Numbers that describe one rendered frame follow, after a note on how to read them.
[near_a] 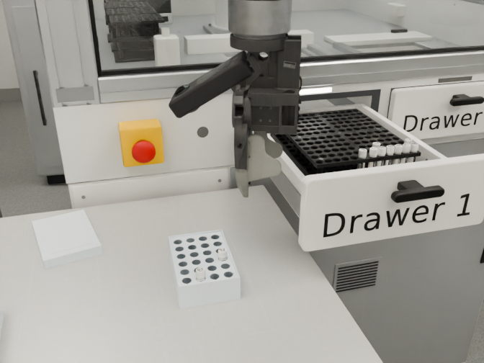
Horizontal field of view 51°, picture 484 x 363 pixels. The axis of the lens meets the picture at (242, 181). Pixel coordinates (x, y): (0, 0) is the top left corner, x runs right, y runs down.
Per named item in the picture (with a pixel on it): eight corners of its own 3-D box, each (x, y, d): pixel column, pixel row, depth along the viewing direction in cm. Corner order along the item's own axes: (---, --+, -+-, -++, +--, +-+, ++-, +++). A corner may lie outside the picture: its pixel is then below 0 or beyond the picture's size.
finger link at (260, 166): (279, 206, 66) (282, 137, 63) (234, 204, 66) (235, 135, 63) (280, 198, 68) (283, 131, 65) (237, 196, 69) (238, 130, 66)
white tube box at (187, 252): (240, 299, 69) (240, 277, 67) (179, 309, 67) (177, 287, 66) (222, 249, 80) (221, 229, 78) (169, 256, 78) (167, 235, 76)
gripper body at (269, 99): (296, 141, 62) (301, 42, 57) (227, 138, 63) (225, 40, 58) (297, 119, 69) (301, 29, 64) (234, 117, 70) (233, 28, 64)
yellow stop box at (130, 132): (165, 165, 89) (162, 127, 86) (124, 170, 88) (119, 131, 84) (161, 154, 94) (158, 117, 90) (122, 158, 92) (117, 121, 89)
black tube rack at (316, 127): (414, 188, 82) (420, 152, 79) (314, 202, 78) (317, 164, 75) (353, 139, 101) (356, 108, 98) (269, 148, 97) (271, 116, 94)
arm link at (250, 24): (223, 0, 56) (232, -9, 63) (224, 42, 58) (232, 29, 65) (292, 1, 55) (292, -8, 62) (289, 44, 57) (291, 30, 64)
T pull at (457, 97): (484, 104, 101) (485, 97, 101) (451, 106, 100) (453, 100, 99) (472, 98, 105) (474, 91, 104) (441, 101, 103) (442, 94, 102)
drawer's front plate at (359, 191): (482, 223, 76) (499, 157, 71) (302, 253, 69) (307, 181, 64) (474, 217, 77) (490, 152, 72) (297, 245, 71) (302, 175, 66)
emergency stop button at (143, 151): (157, 163, 86) (155, 141, 84) (133, 166, 85) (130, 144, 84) (155, 156, 89) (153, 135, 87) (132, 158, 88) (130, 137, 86)
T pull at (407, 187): (444, 196, 67) (446, 187, 66) (394, 204, 65) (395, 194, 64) (428, 185, 70) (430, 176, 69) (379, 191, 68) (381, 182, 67)
